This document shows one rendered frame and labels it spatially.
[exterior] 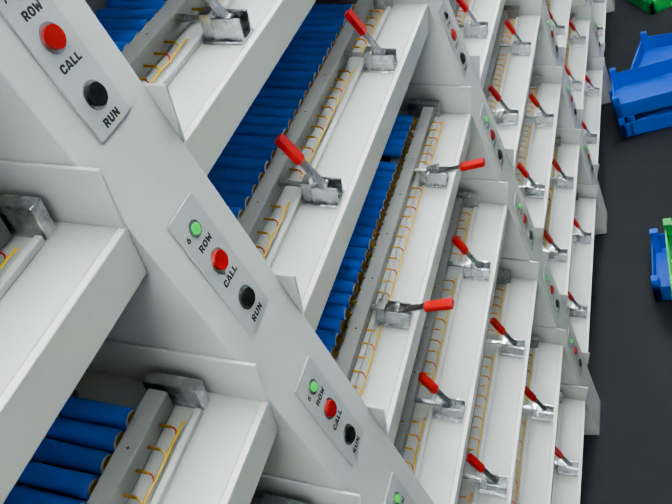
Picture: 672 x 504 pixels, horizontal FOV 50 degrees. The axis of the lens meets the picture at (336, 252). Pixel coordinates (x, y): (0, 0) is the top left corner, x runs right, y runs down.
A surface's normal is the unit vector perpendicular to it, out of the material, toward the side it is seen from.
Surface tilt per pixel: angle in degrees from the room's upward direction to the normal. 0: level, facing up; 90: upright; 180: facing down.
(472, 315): 19
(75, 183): 90
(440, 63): 90
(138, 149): 90
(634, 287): 0
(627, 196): 0
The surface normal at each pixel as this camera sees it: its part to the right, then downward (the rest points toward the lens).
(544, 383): -0.13, -0.71
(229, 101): 0.95, 0.11
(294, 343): 0.86, -0.13
